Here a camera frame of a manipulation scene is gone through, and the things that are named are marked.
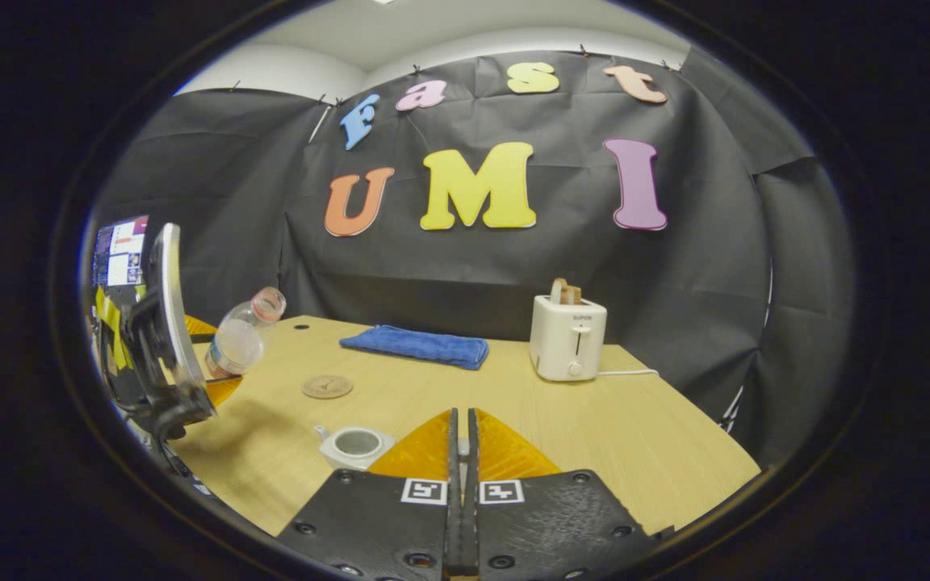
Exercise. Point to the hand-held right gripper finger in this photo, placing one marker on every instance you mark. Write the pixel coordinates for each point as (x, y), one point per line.
(454, 524)
(471, 524)

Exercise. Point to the computer monitor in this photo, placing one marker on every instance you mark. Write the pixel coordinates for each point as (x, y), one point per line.
(119, 252)

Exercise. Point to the round wooden coaster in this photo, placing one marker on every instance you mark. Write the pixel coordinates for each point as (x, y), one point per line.
(327, 386)

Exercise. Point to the black backdrop cloth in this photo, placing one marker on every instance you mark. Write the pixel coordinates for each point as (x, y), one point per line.
(675, 266)

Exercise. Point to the clear plastic water bottle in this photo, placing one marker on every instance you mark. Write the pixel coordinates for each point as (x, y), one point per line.
(240, 335)

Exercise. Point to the white toaster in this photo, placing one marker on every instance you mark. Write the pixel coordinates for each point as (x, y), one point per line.
(566, 339)

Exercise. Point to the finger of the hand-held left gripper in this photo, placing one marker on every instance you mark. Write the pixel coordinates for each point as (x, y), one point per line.
(223, 389)
(198, 326)

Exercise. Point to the white ceramic teacup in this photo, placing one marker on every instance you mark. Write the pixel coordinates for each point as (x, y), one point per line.
(356, 444)

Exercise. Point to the toast slice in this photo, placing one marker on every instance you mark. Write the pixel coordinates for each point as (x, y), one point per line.
(566, 292)

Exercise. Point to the blue folded towel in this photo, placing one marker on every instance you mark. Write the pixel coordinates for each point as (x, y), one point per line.
(416, 345)

